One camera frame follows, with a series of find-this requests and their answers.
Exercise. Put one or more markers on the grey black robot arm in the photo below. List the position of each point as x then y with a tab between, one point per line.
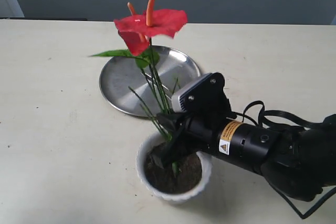
294	160

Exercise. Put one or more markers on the dark soil in pot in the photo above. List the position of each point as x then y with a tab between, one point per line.
177	178

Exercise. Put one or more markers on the round stainless steel plate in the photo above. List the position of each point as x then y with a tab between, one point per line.
121	81

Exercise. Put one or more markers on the white scalloped flower pot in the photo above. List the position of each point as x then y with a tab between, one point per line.
173	199

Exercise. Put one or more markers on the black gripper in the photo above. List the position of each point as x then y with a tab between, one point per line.
252	148

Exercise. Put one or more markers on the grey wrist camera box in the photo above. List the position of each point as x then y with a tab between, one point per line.
205	93

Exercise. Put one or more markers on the red artificial anthurium flower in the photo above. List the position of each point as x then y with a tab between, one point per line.
137	31

